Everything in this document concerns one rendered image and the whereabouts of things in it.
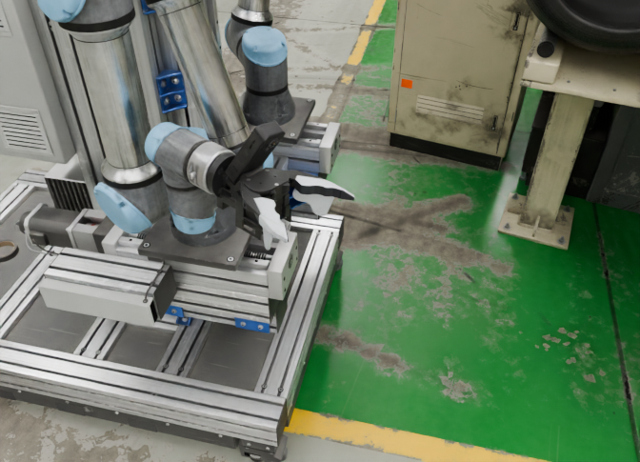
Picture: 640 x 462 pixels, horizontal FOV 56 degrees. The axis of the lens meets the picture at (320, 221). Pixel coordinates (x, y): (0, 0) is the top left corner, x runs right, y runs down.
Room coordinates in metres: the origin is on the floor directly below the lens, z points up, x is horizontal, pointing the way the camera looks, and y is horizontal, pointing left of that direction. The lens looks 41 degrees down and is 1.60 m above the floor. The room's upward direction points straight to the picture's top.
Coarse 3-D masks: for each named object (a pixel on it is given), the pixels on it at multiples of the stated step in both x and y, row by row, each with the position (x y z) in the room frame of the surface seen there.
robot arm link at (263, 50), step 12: (252, 36) 1.50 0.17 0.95; (264, 36) 1.50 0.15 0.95; (276, 36) 1.50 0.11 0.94; (240, 48) 1.52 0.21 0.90; (252, 48) 1.45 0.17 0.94; (264, 48) 1.45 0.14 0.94; (276, 48) 1.46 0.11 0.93; (240, 60) 1.52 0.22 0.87; (252, 60) 1.45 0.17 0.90; (264, 60) 1.44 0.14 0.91; (276, 60) 1.45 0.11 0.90; (252, 72) 1.45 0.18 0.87; (264, 72) 1.44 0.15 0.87; (276, 72) 1.45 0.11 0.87; (252, 84) 1.45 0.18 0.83; (264, 84) 1.44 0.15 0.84; (276, 84) 1.45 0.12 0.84
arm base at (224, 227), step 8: (232, 208) 1.02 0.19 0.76; (216, 216) 0.97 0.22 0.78; (224, 216) 0.98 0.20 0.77; (232, 216) 1.00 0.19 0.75; (216, 224) 0.97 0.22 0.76; (224, 224) 0.97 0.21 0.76; (232, 224) 0.99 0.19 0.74; (176, 232) 0.96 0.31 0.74; (184, 232) 0.95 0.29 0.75; (208, 232) 0.95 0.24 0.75; (216, 232) 0.97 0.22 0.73; (224, 232) 0.97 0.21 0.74; (232, 232) 0.99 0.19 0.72; (184, 240) 0.95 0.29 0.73; (192, 240) 0.95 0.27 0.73; (200, 240) 0.94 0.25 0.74; (208, 240) 0.95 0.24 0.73; (216, 240) 0.95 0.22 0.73
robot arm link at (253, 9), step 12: (240, 0) 1.61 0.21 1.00; (252, 0) 1.60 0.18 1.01; (264, 0) 1.61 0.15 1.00; (240, 12) 1.60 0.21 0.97; (252, 12) 1.59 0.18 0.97; (264, 12) 1.61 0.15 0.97; (228, 24) 1.65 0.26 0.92; (240, 24) 1.58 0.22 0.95; (252, 24) 1.58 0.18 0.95; (264, 24) 1.59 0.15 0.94; (228, 36) 1.62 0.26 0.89; (240, 36) 1.56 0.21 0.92
